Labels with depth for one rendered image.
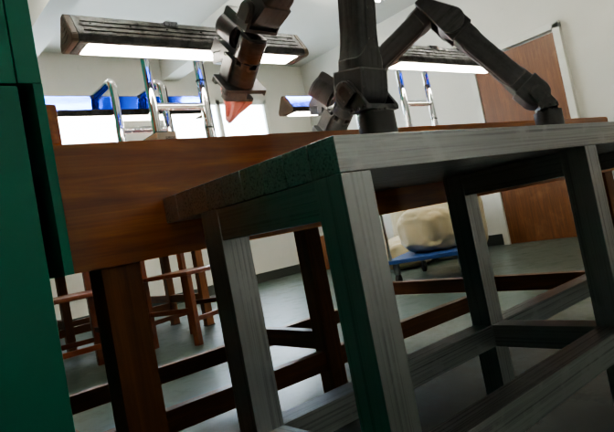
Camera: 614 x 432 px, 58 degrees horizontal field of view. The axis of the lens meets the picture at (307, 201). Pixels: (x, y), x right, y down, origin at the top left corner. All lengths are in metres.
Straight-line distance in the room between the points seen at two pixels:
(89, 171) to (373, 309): 0.48
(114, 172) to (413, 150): 0.45
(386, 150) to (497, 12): 5.98
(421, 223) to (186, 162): 3.59
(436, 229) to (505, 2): 3.00
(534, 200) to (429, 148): 5.60
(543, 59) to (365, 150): 5.65
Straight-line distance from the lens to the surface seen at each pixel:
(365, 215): 0.58
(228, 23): 1.21
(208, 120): 1.54
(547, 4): 6.32
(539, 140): 0.92
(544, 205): 6.23
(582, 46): 6.12
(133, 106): 1.89
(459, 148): 0.74
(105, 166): 0.88
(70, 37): 1.26
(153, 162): 0.91
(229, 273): 0.77
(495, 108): 6.43
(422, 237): 4.44
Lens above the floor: 0.58
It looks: 3 degrees up
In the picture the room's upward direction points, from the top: 11 degrees counter-clockwise
